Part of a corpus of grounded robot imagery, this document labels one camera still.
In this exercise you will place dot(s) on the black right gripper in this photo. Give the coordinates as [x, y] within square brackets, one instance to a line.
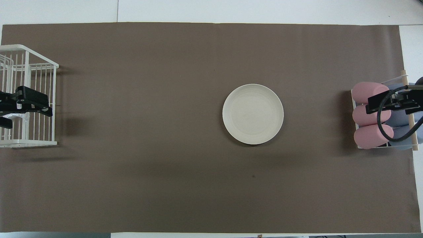
[409, 99]

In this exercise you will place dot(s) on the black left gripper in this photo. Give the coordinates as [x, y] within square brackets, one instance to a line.
[6, 102]

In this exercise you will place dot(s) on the silver mesh sponge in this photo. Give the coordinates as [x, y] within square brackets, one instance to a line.
[19, 115]

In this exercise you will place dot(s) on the cream round plate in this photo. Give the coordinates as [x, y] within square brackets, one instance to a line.
[252, 114]

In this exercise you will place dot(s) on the pink cup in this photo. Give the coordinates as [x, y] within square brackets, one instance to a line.
[368, 137]
[360, 92]
[365, 118]

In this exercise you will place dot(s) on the rack of pink blue cups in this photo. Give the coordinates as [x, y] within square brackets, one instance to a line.
[414, 140]

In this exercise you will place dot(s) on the brown table mat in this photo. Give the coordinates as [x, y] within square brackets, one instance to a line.
[165, 132]

